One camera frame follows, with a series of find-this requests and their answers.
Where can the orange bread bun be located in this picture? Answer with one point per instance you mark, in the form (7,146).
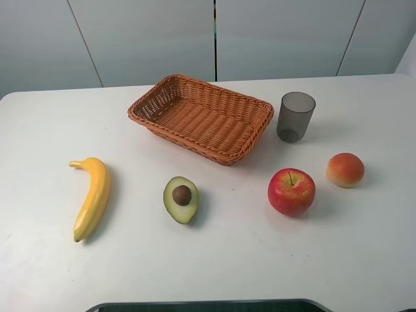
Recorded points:
(345,170)

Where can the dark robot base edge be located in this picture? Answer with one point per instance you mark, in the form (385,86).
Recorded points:
(221,305)

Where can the orange wicker basket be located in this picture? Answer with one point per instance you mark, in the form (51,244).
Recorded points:
(217,123)

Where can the grey translucent plastic cup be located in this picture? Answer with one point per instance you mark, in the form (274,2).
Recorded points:
(294,116)

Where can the yellow banana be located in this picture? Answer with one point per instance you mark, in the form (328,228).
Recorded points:
(96,199)

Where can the halved avocado with pit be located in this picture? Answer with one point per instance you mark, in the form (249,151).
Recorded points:
(181,199)

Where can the red apple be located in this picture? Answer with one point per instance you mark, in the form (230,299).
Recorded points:
(291,192)

